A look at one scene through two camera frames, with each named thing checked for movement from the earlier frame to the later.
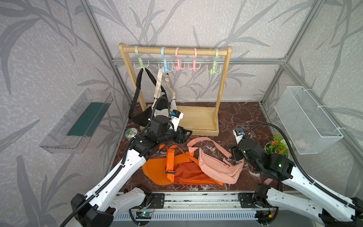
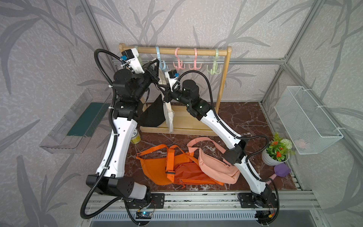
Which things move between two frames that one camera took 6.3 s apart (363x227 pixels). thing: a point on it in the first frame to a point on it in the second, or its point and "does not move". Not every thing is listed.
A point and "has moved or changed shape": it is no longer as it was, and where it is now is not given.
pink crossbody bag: x=226 y=173 does not move
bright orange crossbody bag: x=159 y=170 does not move
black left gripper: x=183 y=139 to x=152 y=75
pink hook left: x=179 y=62 does not move
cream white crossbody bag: x=173 y=104 has moved or changed shape
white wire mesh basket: x=305 y=123 does not move
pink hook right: x=194 y=67 does not move
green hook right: x=215 y=66 does not move
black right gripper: x=235 y=150 to x=167 y=95
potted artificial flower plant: x=277 y=145 does not move
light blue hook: x=166 y=64 to x=159 y=58
